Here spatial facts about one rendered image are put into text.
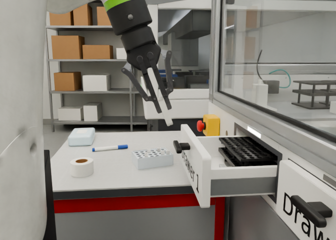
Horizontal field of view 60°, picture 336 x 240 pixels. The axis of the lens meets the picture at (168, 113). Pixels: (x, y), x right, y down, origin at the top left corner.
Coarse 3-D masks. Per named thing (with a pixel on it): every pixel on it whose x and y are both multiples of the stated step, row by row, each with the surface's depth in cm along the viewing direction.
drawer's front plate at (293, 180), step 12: (288, 168) 52; (300, 168) 50; (288, 180) 52; (300, 180) 48; (312, 180) 46; (288, 192) 52; (300, 192) 48; (312, 192) 45; (324, 192) 42; (276, 204) 57; (288, 204) 52; (288, 216) 52; (300, 216) 48; (300, 228) 48; (312, 228) 45; (324, 228) 42
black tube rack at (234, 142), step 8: (240, 144) 74; (248, 144) 74; (256, 144) 74; (224, 152) 77; (248, 152) 68; (256, 152) 68; (264, 152) 68; (224, 160) 80; (232, 160) 71; (256, 160) 64; (264, 160) 64; (272, 160) 64
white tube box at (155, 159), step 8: (136, 152) 101; (144, 152) 100; (152, 152) 101; (160, 152) 100; (136, 160) 95; (144, 160) 94; (152, 160) 95; (160, 160) 96; (168, 160) 98; (144, 168) 95
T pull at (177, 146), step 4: (176, 140) 73; (176, 144) 70; (180, 144) 70; (184, 144) 70; (188, 144) 70; (176, 148) 67; (180, 148) 67; (184, 148) 69; (188, 148) 69; (176, 152) 67; (180, 152) 67
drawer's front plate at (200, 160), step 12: (192, 132) 75; (192, 144) 66; (180, 156) 86; (192, 156) 67; (204, 156) 57; (192, 168) 67; (204, 168) 57; (192, 180) 67; (204, 180) 57; (204, 192) 58; (204, 204) 58
